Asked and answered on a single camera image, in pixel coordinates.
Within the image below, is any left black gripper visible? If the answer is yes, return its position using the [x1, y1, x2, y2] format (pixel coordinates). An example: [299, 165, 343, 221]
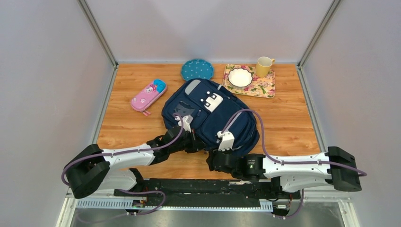
[169, 129, 208, 154]

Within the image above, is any navy blue student backpack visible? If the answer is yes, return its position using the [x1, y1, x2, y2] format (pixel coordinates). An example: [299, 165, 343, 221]
[161, 79, 260, 156]

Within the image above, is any pink cartoon pencil case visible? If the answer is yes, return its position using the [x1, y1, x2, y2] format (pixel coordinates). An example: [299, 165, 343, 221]
[130, 79, 167, 116]

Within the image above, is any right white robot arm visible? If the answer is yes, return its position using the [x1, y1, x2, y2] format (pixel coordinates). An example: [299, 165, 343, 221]
[207, 147, 365, 198]

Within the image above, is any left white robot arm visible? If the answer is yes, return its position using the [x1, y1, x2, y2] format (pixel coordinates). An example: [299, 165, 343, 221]
[61, 126, 206, 199]

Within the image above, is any blue polka dot plate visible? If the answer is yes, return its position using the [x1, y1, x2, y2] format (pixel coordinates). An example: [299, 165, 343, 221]
[180, 59, 214, 81]

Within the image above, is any white scalloped bowl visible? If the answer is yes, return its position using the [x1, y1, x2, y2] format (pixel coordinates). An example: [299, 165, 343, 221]
[227, 68, 253, 89]

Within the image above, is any floral rectangular tray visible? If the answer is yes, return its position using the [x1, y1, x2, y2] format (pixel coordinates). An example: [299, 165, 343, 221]
[222, 64, 275, 98]

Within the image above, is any yellow ceramic mug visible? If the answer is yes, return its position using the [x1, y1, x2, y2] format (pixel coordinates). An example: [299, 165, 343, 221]
[256, 56, 275, 77]

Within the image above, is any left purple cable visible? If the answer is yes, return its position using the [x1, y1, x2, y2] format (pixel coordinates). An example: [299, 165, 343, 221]
[61, 113, 185, 225]

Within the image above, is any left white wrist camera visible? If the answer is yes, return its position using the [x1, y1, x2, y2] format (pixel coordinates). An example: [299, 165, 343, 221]
[178, 115, 193, 132]

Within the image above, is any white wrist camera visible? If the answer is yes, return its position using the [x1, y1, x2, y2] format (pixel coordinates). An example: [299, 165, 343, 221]
[217, 131, 235, 151]
[178, 115, 193, 132]

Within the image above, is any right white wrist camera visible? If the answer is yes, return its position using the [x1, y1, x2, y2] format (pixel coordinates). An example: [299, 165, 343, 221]
[217, 131, 235, 151]

